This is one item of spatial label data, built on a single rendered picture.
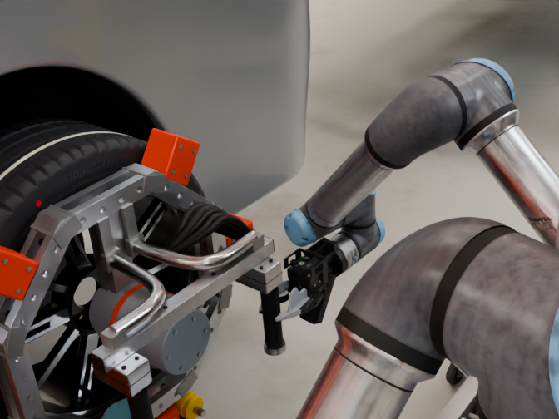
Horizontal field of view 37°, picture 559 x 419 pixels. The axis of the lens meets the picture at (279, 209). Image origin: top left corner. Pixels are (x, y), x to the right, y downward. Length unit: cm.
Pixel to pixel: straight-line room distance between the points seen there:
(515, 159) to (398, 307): 77
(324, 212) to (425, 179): 230
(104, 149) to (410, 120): 58
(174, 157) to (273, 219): 202
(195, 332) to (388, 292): 92
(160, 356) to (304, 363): 132
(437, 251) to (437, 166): 333
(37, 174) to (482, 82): 78
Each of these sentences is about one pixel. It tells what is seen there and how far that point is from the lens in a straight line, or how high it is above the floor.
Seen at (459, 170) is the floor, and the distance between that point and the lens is 394.
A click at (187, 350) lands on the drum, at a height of 83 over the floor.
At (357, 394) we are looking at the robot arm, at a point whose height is 134.
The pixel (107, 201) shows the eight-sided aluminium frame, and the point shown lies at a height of 111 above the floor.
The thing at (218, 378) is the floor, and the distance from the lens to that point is 276.
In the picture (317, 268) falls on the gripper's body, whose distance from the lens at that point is 164.
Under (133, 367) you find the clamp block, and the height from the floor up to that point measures 95.
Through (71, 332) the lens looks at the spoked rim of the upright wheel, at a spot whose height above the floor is 81.
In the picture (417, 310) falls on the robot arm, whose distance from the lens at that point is 65.
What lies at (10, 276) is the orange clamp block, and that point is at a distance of 142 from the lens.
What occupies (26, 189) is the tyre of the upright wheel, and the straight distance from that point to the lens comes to 150.
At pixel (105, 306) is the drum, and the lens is 160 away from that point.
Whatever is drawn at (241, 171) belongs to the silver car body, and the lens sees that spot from 209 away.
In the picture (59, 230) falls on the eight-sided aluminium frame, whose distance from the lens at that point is 144.
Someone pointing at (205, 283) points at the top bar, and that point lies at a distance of 146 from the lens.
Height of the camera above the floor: 180
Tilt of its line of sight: 30 degrees down
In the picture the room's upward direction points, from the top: 5 degrees counter-clockwise
